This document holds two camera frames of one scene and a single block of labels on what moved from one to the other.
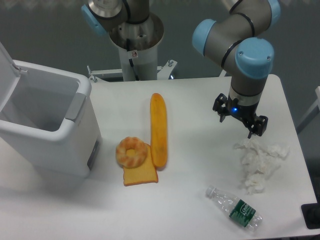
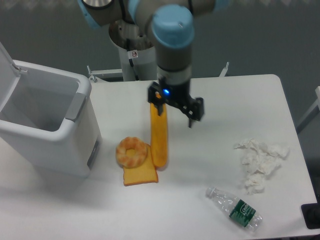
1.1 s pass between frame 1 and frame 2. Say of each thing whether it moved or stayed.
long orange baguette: stayed
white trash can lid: stayed
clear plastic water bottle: stayed
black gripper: moved
